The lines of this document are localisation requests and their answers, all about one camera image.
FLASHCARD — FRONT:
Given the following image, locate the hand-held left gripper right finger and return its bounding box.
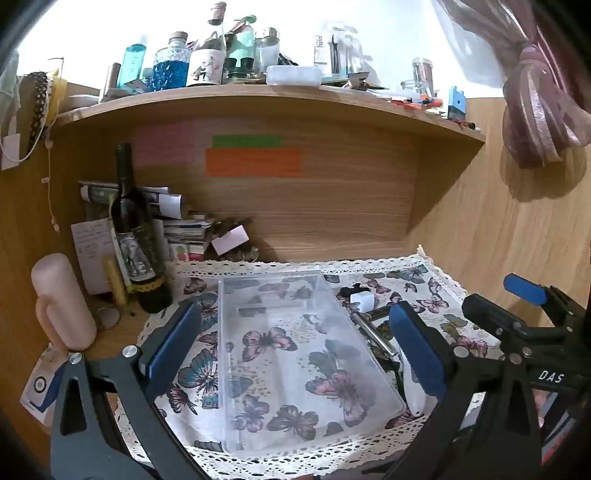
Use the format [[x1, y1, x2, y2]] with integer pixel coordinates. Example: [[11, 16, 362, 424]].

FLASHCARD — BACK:
[[365, 301, 543, 480]]

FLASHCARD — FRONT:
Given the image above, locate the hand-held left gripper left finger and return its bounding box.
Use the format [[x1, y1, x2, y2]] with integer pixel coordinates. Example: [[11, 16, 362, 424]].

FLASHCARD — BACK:
[[50, 300, 213, 480]]

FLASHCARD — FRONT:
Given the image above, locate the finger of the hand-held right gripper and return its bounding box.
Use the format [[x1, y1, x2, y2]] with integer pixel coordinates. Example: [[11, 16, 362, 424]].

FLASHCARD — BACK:
[[462, 293, 541, 356], [503, 273, 583, 328]]

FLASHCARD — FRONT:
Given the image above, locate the silver pen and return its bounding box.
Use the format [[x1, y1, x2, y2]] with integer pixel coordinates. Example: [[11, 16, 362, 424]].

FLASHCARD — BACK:
[[353, 311, 400, 358]]

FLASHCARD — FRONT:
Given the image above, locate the clear plastic box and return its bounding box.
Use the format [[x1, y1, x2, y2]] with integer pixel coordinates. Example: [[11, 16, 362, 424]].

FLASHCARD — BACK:
[[217, 272, 407, 455]]

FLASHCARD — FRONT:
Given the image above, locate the butterfly print lace tablecloth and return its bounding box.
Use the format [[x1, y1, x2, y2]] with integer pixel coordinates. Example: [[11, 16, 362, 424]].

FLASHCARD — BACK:
[[113, 244, 504, 478]]

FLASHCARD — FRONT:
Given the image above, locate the small round mirror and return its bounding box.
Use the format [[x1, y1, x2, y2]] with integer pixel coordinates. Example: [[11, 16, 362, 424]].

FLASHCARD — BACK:
[[96, 305, 123, 329]]

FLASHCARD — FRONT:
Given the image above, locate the small white block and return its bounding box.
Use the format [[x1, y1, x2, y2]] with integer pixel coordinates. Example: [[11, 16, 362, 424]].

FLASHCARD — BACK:
[[350, 292, 375, 315]]

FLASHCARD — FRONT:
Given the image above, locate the yellow tube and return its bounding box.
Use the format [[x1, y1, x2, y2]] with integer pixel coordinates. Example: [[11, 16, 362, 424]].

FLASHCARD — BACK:
[[105, 256, 129, 308]]

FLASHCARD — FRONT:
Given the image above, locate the white fruit sticker card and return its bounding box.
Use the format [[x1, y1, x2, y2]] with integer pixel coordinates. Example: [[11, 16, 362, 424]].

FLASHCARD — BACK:
[[173, 244, 204, 264]]

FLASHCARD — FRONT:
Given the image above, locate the dark wine bottle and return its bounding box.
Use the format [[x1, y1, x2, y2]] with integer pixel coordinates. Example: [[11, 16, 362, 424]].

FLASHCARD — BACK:
[[110, 143, 174, 315]]

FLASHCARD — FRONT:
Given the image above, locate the stack of papers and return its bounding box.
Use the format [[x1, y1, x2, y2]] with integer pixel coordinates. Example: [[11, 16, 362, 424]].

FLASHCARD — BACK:
[[157, 210, 215, 264]]

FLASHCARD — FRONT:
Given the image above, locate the pale pink tumbler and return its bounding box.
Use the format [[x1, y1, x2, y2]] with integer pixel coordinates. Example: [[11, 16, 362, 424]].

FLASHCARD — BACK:
[[31, 253, 98, 349]]

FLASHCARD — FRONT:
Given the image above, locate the white folded card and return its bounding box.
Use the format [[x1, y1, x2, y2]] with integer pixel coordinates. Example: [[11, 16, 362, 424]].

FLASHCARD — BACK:
[[211, 225, 250, 254]]

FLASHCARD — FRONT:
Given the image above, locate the white handwritten note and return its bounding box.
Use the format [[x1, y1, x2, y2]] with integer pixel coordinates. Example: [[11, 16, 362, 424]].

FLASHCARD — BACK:
[[71, 218, 116, 296]]

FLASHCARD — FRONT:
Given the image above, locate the blue and white card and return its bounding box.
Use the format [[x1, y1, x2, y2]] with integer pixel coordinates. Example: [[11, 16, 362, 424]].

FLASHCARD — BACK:
[[19, 344, 70, 428]]

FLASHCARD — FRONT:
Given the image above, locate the rolled newspaper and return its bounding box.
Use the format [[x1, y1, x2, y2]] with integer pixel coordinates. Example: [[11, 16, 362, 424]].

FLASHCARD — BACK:
[[78, 181, 183, 220]]

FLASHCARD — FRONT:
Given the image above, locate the pink curtain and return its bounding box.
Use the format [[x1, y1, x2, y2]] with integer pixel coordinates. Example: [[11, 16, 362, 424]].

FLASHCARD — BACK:
[[434, 0, 591, 169]]

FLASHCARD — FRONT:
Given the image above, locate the small blue box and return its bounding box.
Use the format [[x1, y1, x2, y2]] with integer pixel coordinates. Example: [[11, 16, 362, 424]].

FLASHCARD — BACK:
[[445, 85, 468, 121]]

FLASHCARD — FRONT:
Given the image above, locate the pink sticky note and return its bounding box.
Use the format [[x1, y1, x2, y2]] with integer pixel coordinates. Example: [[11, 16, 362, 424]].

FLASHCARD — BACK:
[[135, 124, 195, 166]]

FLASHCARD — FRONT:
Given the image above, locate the orange sticky note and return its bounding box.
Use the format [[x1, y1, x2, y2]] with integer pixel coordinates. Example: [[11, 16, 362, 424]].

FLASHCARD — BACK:
[[204, 148, 303, 178]]

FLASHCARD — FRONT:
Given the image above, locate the scattered pens pile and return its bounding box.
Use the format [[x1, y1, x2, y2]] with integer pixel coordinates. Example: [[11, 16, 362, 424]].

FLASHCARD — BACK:
[[379, 92, 446, 112]]

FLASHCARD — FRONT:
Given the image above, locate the green sticky note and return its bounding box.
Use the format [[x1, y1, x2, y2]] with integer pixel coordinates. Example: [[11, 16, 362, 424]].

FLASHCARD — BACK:
[[212, 135, 282, 148]]

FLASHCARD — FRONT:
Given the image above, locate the clear glass jar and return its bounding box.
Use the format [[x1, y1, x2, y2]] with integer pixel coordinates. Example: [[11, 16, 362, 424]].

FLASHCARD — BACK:
[[411, 58, 437, 93]]

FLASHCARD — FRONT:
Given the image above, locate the wooden shelf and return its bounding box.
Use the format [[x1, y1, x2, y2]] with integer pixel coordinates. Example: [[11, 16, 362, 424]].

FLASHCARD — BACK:
[[48, 83, 486, 144]]

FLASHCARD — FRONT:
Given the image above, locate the brown cardboard tube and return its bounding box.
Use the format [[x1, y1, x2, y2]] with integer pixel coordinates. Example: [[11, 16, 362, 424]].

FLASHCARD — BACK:
[[102, 62, 122, 95]]

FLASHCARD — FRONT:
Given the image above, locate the glass bottle with blue beads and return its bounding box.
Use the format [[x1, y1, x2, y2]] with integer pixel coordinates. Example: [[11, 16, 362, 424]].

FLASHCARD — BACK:
[[152, 31, 191, 90]]

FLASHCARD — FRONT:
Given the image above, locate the clear bottle with white label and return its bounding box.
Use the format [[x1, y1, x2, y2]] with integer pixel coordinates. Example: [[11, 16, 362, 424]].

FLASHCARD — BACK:
[[187, 2, 228, 88]]

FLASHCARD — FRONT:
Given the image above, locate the blue liquid bottle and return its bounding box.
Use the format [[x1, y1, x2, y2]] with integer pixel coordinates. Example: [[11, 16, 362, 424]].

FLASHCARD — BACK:
[[117, 37, 148, 89]]

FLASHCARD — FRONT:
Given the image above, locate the white plastic case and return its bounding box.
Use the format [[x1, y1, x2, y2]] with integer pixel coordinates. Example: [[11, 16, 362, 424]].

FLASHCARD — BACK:
[[265, 65, 322, 87]]

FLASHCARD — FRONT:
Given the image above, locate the clear plastic organizer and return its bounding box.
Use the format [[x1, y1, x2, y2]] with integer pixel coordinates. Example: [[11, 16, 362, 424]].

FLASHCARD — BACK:
[[314, 21, 365, 77]]

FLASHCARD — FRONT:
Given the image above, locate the green pump bottle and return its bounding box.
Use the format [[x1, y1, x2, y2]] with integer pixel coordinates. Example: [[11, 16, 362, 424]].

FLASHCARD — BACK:
[[226, 14, 257, 77]]

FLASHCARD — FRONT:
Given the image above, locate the glass jar with silver lid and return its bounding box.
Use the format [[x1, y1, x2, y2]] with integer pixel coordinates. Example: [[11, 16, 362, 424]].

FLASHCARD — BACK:
[[254, 27, 281, 75]]

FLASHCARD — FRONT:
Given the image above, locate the beige cord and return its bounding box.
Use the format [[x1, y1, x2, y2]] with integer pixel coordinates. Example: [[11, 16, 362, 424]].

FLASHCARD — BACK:
[[41, 124, 63, 234]]

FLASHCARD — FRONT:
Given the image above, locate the black lace strap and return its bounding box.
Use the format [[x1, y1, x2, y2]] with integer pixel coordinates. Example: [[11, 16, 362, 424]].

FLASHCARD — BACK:
[[25, 71, 51, 153]]

